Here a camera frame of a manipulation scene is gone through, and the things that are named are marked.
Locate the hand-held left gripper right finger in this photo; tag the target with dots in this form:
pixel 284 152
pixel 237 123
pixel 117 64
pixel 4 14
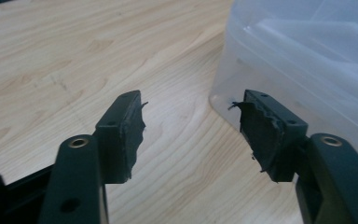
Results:
pixel 323 174

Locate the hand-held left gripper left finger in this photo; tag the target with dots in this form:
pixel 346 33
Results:
pixel 84 174

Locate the translucent plastic storage box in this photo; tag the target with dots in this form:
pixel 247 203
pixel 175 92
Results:
pixel 307 62

